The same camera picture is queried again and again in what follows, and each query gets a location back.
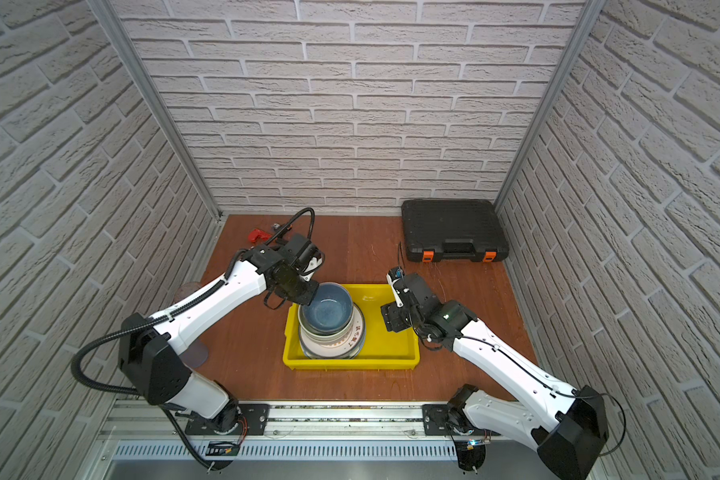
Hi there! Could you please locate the dark blue glazed bowl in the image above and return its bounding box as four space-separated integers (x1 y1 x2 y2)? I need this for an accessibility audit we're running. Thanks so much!
299 282 353 335

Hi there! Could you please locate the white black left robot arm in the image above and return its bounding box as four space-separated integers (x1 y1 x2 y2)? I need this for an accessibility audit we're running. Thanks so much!
119 245 324 433

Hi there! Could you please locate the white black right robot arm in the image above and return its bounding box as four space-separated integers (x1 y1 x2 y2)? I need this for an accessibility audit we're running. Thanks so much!
381 301 609 479

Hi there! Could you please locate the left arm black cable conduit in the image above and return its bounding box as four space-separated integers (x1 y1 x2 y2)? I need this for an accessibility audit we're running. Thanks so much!
70 206 317 397

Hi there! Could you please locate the pale green ceramic bowl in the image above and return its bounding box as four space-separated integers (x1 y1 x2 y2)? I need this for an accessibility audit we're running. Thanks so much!
297 302 353 343

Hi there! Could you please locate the black plastic tool case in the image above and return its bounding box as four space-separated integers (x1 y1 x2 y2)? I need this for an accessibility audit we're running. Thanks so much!
401 199 510 263

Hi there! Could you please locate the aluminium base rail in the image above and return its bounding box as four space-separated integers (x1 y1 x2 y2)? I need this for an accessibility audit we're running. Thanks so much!
94 400 515 463

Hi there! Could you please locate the black handled tool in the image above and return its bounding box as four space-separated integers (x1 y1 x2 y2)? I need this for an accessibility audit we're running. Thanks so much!
272 223 292 233

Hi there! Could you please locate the red small object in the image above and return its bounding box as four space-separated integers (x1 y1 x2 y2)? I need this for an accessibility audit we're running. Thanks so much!
247 228 272 245

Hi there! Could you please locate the yellow plastic bin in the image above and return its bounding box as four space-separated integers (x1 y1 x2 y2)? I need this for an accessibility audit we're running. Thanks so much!
282 284 420 371

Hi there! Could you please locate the white plate teal quatrefoil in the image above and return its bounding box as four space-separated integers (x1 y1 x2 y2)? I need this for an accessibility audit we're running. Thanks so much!
299 336 365 360

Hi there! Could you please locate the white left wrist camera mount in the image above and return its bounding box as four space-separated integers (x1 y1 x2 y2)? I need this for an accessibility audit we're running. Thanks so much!
279 234 325 279

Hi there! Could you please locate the clear pink plastic cup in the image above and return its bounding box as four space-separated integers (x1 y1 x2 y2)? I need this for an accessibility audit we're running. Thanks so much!
172 282 203 304

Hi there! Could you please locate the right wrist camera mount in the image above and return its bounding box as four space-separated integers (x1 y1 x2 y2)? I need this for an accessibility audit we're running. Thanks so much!
386 267 441 310

